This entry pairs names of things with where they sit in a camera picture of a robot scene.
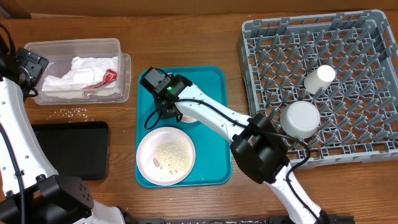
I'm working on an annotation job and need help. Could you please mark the grey bowl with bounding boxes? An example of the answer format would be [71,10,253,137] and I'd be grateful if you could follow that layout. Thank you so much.
[280,101,320,139]

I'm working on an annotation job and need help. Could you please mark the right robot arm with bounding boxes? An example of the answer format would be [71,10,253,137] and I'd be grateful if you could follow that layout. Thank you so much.
[140,74,330,223]

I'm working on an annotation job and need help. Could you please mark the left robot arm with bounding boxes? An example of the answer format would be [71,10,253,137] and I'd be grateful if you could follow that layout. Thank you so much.
[1,39,134,223]

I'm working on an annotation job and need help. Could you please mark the white napkin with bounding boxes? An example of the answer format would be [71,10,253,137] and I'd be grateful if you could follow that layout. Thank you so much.
[42,57,118,99]

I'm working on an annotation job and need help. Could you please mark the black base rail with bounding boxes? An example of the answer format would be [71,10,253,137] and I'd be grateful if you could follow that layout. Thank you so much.
[124,216,355,224]

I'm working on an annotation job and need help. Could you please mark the clear plastic bin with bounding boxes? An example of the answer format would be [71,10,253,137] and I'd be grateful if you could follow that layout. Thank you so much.
[25,38,124,93]

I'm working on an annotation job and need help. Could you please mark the black plastic tray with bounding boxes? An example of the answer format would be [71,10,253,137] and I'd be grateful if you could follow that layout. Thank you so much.
[32,121,109,180]

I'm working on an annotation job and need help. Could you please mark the small white cup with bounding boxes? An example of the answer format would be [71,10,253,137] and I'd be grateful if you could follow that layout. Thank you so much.
[304,65,336,95]

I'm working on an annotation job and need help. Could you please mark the grey dishwasher rack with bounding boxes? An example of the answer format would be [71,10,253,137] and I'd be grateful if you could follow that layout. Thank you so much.
[238,10,397,168]

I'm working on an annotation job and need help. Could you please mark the red snack wrapper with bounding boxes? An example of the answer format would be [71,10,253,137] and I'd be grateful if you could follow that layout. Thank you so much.
[84,69,118,89]

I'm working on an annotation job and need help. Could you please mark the large pink plate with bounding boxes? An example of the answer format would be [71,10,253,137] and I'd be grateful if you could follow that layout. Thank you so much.
[136,127,196,186]

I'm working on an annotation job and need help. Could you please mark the scattered rice grains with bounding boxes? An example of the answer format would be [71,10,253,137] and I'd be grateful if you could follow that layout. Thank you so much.
[47,107,93,123]

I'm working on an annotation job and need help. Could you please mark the teal serving tray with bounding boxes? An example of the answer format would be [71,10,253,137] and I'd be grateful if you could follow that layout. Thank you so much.
[136,66,233,187]

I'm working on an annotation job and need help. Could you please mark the small pink bowl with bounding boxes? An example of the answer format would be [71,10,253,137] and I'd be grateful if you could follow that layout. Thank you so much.
[181,115,197,123]

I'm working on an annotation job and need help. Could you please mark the pile of white rice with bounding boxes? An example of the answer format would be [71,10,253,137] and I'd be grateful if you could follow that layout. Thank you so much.
[153,140,192,175]

